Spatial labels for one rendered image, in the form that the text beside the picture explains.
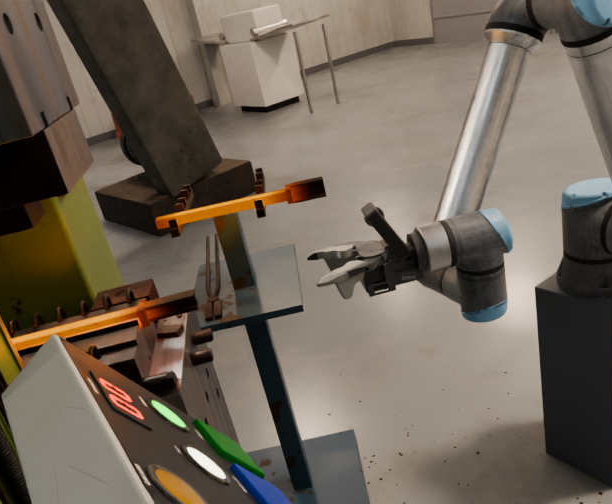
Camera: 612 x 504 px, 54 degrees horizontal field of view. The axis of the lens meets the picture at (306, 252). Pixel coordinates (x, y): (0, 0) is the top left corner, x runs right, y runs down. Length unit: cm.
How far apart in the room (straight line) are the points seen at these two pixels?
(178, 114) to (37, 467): 418
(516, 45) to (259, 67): 741
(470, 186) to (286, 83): 764
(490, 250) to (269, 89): 765
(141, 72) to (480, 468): 345
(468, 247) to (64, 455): 80
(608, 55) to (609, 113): 12
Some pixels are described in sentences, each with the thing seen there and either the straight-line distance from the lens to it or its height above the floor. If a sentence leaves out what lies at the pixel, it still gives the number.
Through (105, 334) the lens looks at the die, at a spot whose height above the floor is 99.
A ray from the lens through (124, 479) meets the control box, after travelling 44.
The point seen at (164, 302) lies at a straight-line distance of 110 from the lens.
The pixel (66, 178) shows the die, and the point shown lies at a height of 129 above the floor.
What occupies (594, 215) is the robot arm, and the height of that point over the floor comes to 82.
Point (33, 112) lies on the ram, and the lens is 90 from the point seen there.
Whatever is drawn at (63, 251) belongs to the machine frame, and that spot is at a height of 108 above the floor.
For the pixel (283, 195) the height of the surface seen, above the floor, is 103.
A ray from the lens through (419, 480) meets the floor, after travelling 204.
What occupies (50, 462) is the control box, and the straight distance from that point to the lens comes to 53.
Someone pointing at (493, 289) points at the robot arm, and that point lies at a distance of 118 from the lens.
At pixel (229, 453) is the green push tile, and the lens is 68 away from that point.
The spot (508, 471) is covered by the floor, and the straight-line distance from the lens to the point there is 205.
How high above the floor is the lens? 146
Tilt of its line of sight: 23 degrees down
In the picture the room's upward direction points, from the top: 13 degrees counter-clockwise
